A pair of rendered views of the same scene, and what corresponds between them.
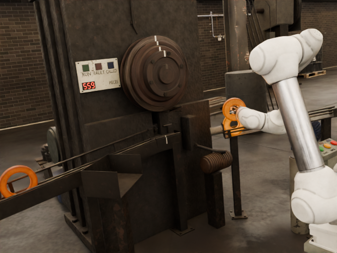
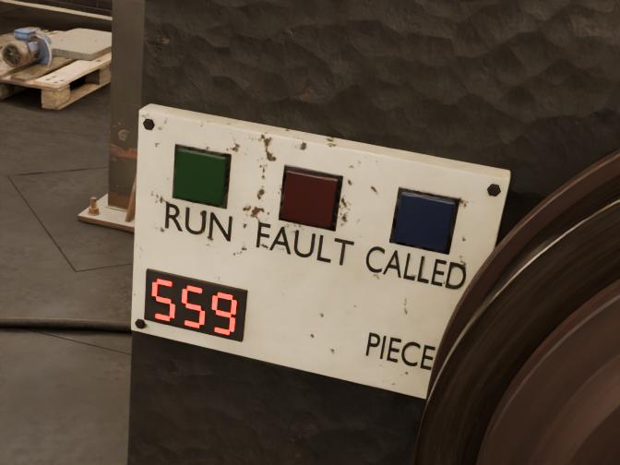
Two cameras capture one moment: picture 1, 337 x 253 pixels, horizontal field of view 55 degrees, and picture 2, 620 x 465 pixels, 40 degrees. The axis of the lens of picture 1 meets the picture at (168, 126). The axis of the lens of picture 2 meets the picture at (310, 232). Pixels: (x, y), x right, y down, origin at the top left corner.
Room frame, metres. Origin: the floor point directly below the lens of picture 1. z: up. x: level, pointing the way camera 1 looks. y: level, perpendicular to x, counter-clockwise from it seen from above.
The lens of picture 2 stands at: (1.60, -0.01, 1.42)
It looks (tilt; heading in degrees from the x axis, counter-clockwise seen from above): 24 degrees down; 44
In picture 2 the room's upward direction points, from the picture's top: 7 degrees clockwise
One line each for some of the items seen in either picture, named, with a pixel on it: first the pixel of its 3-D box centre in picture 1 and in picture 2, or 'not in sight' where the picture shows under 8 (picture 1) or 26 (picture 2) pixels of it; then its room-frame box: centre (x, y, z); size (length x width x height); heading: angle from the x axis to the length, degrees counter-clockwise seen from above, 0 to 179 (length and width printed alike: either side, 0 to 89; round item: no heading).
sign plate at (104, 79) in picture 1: (99, 75); (304, 256); (2.01, 0.39, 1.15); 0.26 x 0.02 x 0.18; 123
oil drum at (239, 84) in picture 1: (246, 101); not in sight; (4.79, -1.18, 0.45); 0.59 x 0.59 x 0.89
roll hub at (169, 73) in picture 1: (165, 74); not in sight; (2.02, -0.01, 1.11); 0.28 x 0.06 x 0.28; 123
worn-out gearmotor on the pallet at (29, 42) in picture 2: not in sight; (37, 46); (3.85, 4.47, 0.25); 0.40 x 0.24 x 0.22; 33
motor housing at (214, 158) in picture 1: (218, 188); not in sight; (2.17, -0.31, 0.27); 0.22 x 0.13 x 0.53; 123
